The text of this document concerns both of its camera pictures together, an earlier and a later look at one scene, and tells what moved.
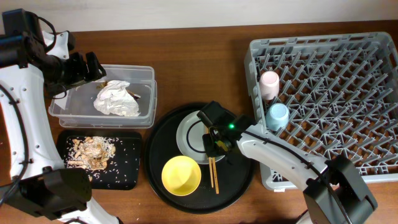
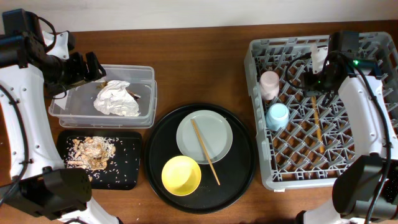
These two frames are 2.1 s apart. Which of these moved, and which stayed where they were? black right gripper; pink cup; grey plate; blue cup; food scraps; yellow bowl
Moved: black right gripper
Stayed: yellow bowl; food scraps; blue cup; grey plate; pink cup
